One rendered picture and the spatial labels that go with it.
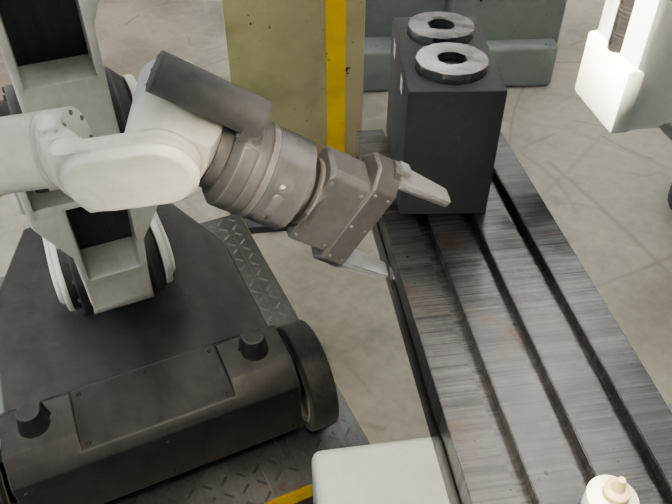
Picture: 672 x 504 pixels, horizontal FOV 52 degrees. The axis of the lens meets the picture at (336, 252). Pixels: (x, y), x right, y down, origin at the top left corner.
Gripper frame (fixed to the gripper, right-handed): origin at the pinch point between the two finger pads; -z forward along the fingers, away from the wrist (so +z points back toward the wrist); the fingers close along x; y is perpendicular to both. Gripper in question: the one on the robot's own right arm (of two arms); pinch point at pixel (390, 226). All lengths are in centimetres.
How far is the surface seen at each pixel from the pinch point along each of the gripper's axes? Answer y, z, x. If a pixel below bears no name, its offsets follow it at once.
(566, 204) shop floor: 132, -136, -42
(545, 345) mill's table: -4.0, -23.2, -4.0
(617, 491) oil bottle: -26.7, -14.0, 2.1
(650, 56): -27.2, 12.9, 28.0
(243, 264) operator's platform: 70, -20, -67
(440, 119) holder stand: 20.4, -8.9, 4.6
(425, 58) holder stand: 26.5, -5.4, 8.4
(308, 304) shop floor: 94, -55, -92
